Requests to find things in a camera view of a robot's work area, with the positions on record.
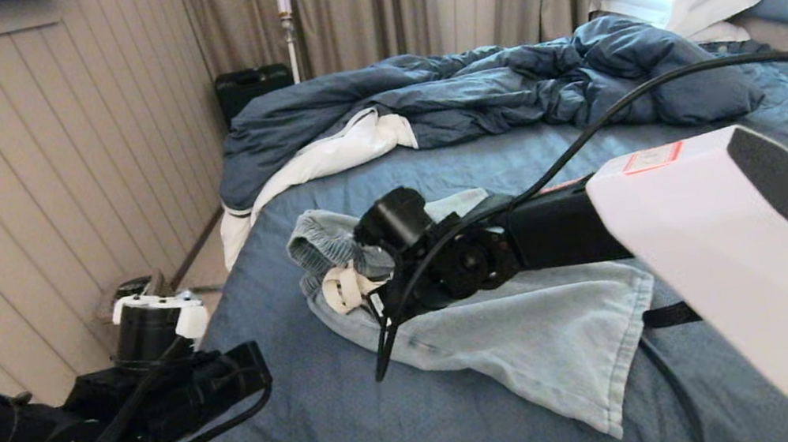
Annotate light blue denim shorts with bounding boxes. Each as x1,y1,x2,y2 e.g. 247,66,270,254
281,155,680,442

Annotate blue bed sheet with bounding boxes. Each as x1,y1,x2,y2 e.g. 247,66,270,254
72,29,788,442

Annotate brown trash bin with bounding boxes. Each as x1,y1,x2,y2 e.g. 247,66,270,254
102,270,174,321

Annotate dark blue crumpled duvet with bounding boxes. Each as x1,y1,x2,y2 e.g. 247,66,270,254
195,0,779,270

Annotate black hard case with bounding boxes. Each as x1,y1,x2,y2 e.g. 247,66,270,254
212,61,300,130

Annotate white stick vacuum cleaner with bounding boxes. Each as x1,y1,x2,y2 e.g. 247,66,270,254
276,0,305,85

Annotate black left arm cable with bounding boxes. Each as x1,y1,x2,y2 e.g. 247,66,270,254
0,307,283,442

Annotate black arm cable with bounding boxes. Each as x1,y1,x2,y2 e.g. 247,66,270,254
334,47,788,380
0,307,283,442

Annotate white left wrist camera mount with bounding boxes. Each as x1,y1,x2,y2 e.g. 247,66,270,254
108,283,212,353

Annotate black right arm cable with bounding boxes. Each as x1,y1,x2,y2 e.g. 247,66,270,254
334,47,788,380

